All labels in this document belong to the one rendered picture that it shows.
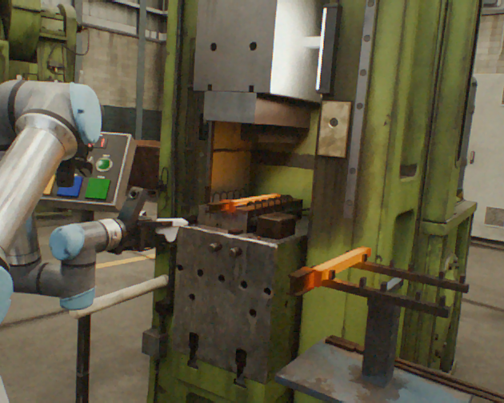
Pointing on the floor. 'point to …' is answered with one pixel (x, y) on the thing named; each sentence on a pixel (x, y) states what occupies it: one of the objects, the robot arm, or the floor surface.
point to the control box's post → (83, 338)
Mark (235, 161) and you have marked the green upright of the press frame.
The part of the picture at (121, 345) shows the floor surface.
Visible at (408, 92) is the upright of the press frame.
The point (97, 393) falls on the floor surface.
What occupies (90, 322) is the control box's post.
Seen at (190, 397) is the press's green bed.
